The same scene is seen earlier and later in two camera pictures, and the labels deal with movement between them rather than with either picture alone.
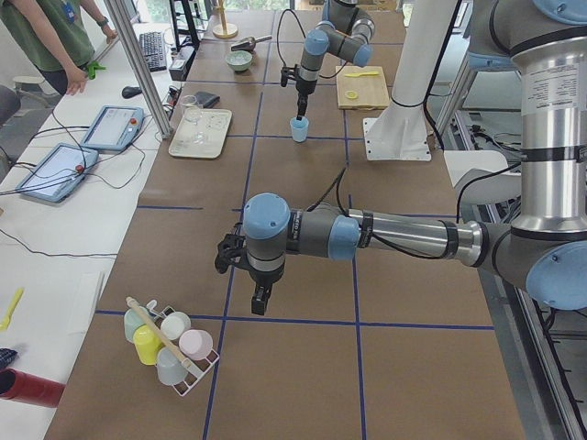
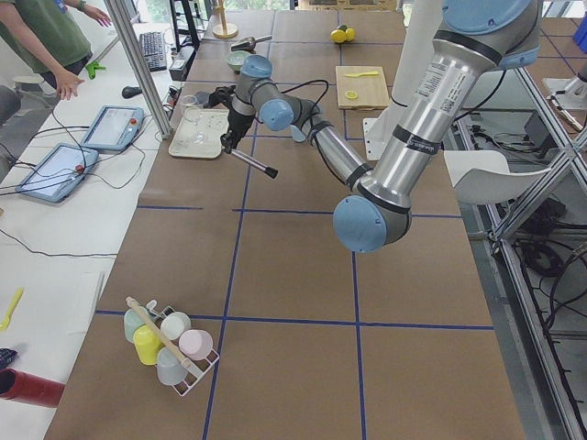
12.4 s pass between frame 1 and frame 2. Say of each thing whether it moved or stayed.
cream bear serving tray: stayed
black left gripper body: moved
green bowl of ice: stayed
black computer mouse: stayed
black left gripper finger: moved
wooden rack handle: stayed
